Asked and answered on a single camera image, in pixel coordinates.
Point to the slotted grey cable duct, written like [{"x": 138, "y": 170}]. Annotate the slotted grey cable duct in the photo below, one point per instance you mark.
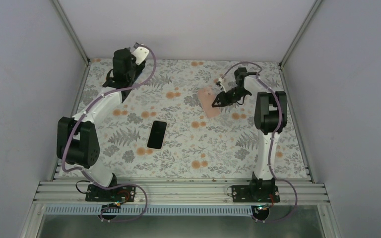
[{"x": 152, "y": 210}]

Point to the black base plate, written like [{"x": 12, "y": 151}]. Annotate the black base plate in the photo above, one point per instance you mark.
[
  {"x": 247, "y": 194},
  {"x": 120, "y": 194}
]

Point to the phone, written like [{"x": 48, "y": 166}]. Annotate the phone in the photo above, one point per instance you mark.
[{"x": 157, "y": 134}]

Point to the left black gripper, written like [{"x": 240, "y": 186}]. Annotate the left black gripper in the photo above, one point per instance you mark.
[{"x": 143, "y": 68}]

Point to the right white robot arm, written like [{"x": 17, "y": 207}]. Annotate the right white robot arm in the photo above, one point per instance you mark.
[{"x": 270, "y": 118}]

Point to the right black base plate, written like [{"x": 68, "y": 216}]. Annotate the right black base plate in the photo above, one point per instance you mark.
[{"x": 247, "y": 194}]

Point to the pink phone case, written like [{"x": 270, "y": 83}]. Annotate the pink phone case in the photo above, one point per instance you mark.
[{"x": 206, "y": 97}]

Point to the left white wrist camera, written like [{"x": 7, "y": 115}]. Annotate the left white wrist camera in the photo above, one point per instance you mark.
[{"x": 140, "y": 53}]

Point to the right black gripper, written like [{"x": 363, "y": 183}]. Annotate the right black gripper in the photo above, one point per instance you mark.
[{"x": 223, "y": 99}]

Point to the floral table mat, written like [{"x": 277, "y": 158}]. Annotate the floral table mat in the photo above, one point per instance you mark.
[{"x": 223, "y": 147}]

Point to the aluminium rail frame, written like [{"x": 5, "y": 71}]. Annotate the aluminium rail frame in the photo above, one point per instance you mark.
[{"x": 182, "y": 191}]

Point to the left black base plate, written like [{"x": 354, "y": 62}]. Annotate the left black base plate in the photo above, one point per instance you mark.
[{"x": 120, "y": 194}]

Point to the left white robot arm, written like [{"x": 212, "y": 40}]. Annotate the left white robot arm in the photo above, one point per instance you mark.
[{"x": 77, "y": 140}]

